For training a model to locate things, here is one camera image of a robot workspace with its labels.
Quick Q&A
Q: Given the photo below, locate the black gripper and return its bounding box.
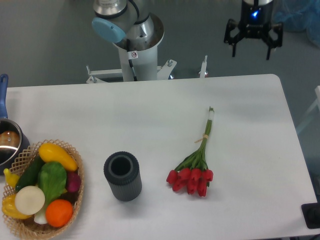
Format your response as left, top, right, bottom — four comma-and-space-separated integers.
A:
223, 0, 285, 61

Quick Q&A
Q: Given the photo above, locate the red tulip bouquet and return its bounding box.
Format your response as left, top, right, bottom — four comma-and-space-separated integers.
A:
166, 106, 215, 197

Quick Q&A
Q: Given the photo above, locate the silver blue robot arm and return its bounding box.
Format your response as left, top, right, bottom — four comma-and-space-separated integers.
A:
92, 0, 283, 60

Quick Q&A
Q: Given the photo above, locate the blue plastic bag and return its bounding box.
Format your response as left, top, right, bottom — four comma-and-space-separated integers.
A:
272, 0, 320, 47

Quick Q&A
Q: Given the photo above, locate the black device at table edge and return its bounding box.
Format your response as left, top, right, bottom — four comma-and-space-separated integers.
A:
301, 202, 320, 229

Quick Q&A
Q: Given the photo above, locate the dark grey ribbed vase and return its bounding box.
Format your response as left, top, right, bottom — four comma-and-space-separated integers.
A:
103, 151, 143, 202

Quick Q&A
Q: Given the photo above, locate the purple red onion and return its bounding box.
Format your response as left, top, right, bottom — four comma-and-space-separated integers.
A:
65, 172, 81, 193

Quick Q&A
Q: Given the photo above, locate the yellow squash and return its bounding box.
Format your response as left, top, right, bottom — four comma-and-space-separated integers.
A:
38, 142, 78, 172

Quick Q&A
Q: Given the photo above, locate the green lettuce leaf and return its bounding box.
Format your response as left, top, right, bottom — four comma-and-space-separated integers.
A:
34, 161, 67, 225

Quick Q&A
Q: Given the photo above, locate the orange fruit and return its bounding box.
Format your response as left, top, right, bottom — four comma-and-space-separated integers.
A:
45, 199, 73, 228

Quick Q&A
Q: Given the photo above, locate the green cucumber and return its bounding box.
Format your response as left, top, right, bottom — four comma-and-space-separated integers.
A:
15, 155, 45, 192

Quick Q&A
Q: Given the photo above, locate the white round onion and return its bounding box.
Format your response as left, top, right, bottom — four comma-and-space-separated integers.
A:
14, 185, 45, 215

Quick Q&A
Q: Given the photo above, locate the woven wicker basket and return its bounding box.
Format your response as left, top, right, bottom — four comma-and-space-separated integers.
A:
0, 139, 85, 240

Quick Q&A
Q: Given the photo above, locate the yellow bell pepper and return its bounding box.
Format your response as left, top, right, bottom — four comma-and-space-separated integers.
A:
2, 194, 32, 220

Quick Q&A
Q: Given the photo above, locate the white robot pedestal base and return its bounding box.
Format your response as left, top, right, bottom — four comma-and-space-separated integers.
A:
85, 41, 209, 84

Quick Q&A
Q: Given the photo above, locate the black cable on pedestal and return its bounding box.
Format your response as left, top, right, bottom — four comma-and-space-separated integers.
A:
125, 38, 138, 82

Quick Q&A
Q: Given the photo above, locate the blue handled saucepan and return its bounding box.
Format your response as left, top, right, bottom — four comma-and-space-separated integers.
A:
0, 73, 30, 176

